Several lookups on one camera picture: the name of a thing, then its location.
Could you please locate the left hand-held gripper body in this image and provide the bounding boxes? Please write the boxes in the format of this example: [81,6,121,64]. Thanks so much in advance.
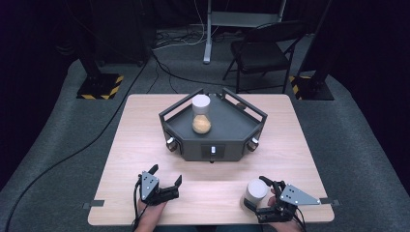
[134,170,180,207]

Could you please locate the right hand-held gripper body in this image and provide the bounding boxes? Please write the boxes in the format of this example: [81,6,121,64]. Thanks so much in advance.
[255,181,322,224]

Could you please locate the glass jar with white lid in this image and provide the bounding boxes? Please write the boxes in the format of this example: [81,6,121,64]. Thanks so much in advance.
[190,94,213,135]
[239,178,270,213]

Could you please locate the black hexagonal tray device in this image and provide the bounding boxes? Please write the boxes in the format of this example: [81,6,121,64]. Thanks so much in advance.
[158,87,269,163]

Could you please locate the person's right hand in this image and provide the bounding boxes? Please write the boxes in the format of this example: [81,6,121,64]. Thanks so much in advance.
[267,188,305,232]

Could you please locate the person's left hand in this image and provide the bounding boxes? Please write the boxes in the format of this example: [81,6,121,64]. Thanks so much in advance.
[133,198,167,232]

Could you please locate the black stand with striped base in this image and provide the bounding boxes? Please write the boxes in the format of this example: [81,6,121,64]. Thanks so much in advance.
[75,32,125,101]
[289,47,336,102]

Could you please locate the black folding chair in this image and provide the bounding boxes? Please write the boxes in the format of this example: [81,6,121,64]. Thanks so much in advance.
[221,20,307,95]

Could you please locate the black equipment cabinet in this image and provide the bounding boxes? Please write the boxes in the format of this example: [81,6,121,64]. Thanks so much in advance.
[91,0,154,67]

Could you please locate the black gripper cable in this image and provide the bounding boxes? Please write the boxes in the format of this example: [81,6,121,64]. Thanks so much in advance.
[131,179,144,232]
[293,207,308,232]

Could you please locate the grey table edge bracket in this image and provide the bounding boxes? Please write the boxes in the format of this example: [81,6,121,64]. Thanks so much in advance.
[318,197,341,208]
[82,199,106,210]

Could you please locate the long black floor cable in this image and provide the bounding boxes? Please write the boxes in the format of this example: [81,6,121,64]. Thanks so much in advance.
[3,47,157,224]

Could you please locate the white floor cable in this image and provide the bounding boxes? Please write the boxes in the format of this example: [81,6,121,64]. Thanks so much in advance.
[154,23,208,51]

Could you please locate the white metal desk frame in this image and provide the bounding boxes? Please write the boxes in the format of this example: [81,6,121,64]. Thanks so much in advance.
[202,0,287,65]

